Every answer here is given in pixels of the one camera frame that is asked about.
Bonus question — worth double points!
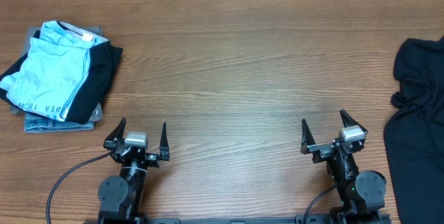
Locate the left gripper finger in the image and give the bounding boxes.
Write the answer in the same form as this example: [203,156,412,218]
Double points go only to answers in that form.
[105,117,126,141]
[160,123,169,153]

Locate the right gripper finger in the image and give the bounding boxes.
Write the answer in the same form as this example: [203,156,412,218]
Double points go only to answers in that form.
[340,110,368,133]
[301,119,316,150]

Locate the black t-shirt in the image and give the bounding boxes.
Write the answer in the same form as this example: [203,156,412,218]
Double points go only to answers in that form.
[384,38,443,223]

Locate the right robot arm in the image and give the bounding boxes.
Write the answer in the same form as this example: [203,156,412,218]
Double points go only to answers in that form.
[296,110,391,224]

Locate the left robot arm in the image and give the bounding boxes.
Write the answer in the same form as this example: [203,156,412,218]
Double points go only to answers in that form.
[98,119,170,223]

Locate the folded blue jeans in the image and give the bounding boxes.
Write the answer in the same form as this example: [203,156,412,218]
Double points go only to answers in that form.
[24,112,95,133]

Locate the light blue folded t-shirt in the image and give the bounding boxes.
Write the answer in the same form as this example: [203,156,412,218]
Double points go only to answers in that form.
[1,21,109,121]

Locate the grey folded garment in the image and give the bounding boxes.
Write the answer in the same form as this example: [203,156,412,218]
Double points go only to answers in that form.
[2,26,103,122]

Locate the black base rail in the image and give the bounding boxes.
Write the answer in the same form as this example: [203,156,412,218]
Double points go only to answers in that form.
[83,212,393,224]

